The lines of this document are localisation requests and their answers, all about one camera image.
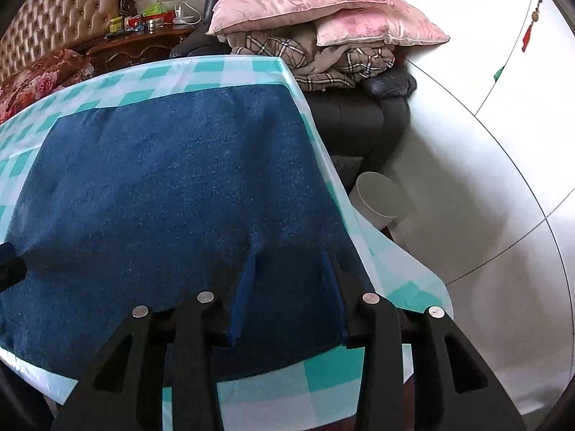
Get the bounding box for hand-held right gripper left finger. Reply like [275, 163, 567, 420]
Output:
[50, 251, 257, 431]

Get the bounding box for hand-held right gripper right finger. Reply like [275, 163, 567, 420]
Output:
[320, 258, 526, 431]

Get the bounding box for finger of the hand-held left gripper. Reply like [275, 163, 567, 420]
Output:
[0, 242, 28, 295]

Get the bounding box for blue denim pants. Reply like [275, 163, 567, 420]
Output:
[0, 84, 377, 380]

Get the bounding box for white waste bin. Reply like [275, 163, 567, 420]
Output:
[348, 171, 417, 231]

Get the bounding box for black leather armchair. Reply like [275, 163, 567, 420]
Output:
[170, 0, 418, 186]

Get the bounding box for red floral quilt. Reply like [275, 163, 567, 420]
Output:
[0, 48, 96, 123]

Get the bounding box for teal white checkered tablecloth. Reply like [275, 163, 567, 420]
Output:
[0, 55, 454, 431]

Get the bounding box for plaid blanket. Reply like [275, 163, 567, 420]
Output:
[229, 27, 399, 93]

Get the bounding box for dark wooden nightstand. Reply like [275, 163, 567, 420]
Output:
[74, 22, 197, 73]

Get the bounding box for brown tufted leather headboard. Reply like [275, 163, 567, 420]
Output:
[0, 0, 144, 87]

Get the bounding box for small pink pillow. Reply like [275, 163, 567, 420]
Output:
[314, 6, 451, 48]

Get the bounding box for large pink pillow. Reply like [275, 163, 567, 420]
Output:
[206, 0, 397, 37]

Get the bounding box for red tassel ornament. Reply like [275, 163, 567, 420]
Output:
[521, 0, 542, 53]

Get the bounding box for white charger cable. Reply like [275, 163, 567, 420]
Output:
[172, 2, 202, 26]

